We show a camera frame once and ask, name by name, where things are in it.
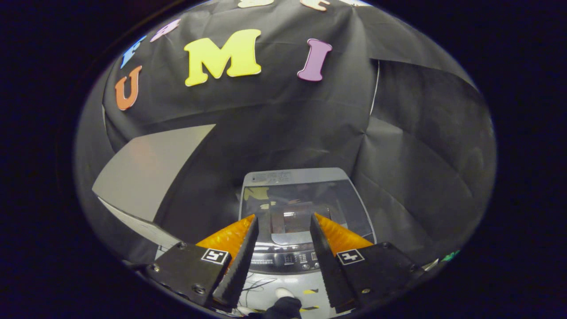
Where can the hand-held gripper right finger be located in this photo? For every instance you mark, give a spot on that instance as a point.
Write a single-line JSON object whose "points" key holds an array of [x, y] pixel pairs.
{"points": [[328, 261]]}

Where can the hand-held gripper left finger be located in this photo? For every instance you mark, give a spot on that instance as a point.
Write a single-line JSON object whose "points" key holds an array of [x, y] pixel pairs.
{"points": [[241, 261]]}

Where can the dark grey washing machine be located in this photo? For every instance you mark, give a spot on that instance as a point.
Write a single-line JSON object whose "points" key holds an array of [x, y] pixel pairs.
{"points": [[292, 195]]}

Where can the person's black shoe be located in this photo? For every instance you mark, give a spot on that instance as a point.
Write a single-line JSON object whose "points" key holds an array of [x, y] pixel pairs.
{"points": [[283, 308]]}

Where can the small green object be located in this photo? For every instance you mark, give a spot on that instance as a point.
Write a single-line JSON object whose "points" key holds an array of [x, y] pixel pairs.
{"points": [[451, 255]]}

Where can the grey cabinet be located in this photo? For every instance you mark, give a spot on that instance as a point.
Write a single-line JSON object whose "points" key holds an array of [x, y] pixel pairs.
{"points": [[146, 168]]}

